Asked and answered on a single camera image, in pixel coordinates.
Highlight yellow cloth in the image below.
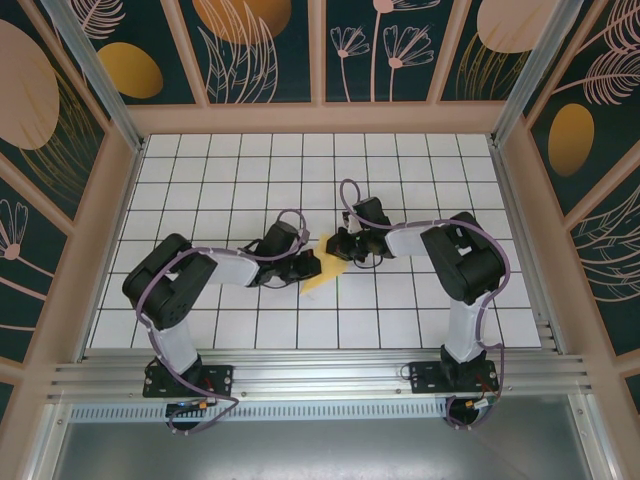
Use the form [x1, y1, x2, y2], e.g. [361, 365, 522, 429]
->
[301, 233, 349, 293]

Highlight grey metal sheet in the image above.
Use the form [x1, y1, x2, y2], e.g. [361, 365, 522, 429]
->
[29, 394, 614, 480]

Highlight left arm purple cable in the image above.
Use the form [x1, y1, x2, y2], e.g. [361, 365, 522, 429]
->
[135, 208, 310, 436]

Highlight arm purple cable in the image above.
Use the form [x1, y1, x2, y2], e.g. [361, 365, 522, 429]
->
[339, 178, 510, 432]
[135, 208, 310, 436]

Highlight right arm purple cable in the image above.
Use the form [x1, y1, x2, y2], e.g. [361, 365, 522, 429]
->
[339, 178, 510, 432]

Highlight long aluminium base rail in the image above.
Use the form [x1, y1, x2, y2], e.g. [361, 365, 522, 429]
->
[47, 347, 594, 404]

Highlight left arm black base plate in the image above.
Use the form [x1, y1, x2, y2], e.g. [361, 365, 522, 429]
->
[142, 363, 236, 400]

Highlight grey slotted cable duct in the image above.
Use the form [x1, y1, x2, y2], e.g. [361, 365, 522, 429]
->
[69, 397, 451, 424]

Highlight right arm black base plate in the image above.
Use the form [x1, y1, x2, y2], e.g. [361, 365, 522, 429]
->
[408, 360, 501, 396]

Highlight aluminium corner post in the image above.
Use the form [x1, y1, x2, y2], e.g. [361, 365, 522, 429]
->
[39, 0, 146, 154]
[489, 0, 586, 147]

